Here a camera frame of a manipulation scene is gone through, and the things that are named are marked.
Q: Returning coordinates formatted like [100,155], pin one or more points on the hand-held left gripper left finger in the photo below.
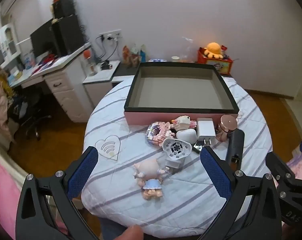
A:
[82,172]

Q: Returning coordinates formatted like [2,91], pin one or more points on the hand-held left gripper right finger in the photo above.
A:
[216,172]

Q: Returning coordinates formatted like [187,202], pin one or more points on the black oblong case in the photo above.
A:
[236,142]

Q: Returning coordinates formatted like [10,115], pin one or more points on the small grey box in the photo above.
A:
[176,166]

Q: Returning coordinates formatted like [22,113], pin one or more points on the white charger plug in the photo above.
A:
[204,130]

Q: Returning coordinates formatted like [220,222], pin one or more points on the white mask fan frame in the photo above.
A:
[177,148]

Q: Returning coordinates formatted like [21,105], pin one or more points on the white earbuds case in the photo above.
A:
[187,135]

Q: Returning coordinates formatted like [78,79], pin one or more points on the rose gold jar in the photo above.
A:
[227,125]

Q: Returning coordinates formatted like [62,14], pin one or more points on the white pink block-built cat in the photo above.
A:
[182,122]

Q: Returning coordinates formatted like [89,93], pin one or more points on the pink doll figure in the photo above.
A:
[151,170]

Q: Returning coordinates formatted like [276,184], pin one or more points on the pastel brick donut model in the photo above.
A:
[157,133]

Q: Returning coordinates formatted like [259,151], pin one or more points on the pink box with black rim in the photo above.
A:
[166,116]

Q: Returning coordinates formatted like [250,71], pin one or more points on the person's left hand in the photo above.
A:
[131,233]

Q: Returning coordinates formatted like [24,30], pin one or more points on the pink printed cloth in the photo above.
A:
[301,165]

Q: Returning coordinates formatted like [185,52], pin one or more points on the white striped quilt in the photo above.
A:
[131,200]

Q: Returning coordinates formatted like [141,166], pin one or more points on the pink blanket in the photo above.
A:
[6,192]

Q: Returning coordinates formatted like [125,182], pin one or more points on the black office chair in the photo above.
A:
[31,110]

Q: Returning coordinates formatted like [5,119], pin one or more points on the white nightstand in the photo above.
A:
[96,90]

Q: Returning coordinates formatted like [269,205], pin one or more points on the white desk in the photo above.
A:
[66,87]

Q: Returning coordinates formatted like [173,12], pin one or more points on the red printed box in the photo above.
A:
[216,65]

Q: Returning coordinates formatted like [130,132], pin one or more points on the clear bottle with orange cap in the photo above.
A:
[90,63]

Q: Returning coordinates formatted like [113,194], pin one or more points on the dark-topped low bench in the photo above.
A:
[123,71]

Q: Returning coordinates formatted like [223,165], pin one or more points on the red notebook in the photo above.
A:
[47,60]

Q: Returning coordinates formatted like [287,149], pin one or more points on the white paper cup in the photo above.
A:
[175,58]

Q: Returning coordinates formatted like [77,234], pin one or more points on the orange octopus plush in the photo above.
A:
[213,50]

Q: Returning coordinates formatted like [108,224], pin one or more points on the clear plastic bag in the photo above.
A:
[188,52]

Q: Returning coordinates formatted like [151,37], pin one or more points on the blue white packet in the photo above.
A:
[29,60]

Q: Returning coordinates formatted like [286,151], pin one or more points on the orange snack bag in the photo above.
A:
[127,56]

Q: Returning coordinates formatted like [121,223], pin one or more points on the wet wipes pack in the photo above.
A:
[157,60]

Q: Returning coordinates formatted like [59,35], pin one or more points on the blue snack bag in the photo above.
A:
[143,53]

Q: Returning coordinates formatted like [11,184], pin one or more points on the black computer monitor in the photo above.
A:
[42,41]

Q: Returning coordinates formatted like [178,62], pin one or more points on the black computer tower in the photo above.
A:
[68,35]

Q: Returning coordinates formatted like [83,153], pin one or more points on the white glass-door cabinet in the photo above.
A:
[6,42]

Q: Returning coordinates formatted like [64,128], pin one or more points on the black speaker box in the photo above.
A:
[63,7]

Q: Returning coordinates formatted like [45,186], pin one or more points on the white bed frame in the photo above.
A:
[8,162]

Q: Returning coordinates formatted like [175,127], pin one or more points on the white wall socket strip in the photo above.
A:
[111,34]

